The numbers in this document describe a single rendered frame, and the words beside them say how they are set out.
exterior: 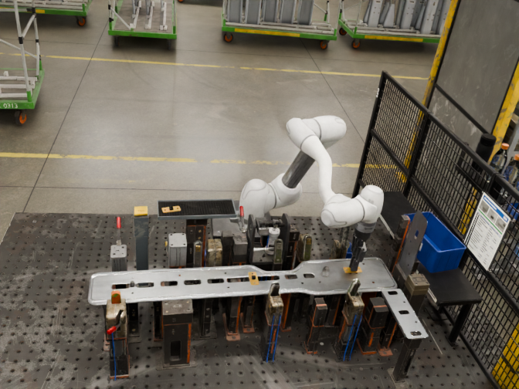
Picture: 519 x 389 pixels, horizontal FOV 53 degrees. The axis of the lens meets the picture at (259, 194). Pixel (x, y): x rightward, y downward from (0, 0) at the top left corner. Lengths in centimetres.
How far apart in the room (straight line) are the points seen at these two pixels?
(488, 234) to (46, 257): 220
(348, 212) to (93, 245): 151
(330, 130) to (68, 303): 153
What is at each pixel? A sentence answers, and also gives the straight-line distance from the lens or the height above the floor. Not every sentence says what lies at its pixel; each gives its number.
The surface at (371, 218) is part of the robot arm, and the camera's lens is 226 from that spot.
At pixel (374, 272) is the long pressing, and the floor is 100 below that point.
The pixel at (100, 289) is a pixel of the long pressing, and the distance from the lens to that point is 232.
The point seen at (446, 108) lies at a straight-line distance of 482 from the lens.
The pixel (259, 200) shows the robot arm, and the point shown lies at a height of 96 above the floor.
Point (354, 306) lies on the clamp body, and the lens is 229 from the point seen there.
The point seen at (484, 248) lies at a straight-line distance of 254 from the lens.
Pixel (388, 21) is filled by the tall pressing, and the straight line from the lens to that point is 995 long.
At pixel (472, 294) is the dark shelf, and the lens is 259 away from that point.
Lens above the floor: 258
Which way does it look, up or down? 33 degrees down
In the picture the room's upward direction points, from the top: 7 degrees clockwise
